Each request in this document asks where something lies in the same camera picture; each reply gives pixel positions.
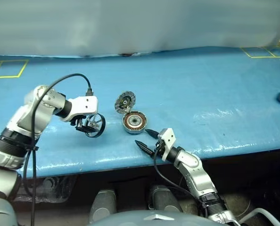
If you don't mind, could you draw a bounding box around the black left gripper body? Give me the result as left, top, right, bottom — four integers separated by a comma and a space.
70, 115, 89, 129

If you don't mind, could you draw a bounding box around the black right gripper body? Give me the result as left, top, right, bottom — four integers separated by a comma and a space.
153, 138, 167, 158

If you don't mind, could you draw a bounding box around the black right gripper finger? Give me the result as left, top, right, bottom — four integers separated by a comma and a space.
135, 140, 156, 158
145, 129, 160, 139

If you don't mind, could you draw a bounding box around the spoked silver rotor wheel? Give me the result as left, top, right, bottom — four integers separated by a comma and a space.
84, 114, 106, 139

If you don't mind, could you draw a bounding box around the silver motor stator housing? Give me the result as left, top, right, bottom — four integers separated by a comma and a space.
122, 110, 147, 135

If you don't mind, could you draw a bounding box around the round silver motor end cover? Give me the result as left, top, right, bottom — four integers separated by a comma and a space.
115, 90, 137, 115

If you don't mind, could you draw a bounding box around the dark grey rounded shape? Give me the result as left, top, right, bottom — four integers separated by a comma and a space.
148, 185, 183, 212

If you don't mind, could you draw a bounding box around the blue plastic table cover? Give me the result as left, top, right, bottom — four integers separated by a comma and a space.
0, 46, 280, 179

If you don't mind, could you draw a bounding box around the dark patterned panel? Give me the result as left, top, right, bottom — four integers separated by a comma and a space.
14, 175, 77, 203

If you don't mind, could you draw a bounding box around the light grey rounded shape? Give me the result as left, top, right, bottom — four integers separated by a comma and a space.
89, 189, 117, 224

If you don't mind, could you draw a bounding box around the grey robot torso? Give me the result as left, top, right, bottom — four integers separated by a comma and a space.
88, 210, 216, 226

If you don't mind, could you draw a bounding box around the white backdrop sheet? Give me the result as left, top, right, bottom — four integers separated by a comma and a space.
0, 0, 280, 58

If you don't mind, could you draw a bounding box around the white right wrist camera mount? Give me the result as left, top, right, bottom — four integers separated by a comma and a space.
157, 128, 178, 162

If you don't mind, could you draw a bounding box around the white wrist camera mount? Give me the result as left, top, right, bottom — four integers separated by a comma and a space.
157, 128, 178, 162
64, 95, 99, 122

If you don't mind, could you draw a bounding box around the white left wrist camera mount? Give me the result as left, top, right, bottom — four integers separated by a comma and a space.
64, 95, 99, 122

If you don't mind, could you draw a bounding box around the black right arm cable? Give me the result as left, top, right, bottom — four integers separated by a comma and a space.
153, 150, 207, 217

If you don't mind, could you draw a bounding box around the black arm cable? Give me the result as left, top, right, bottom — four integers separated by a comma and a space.
153, 150, 207, 217
23, 73, 94, 226

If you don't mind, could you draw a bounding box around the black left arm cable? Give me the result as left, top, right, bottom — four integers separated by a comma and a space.
23, 73, 94, 226

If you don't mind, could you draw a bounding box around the grey hose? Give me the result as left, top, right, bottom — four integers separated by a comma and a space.
238, 208, 280, 226

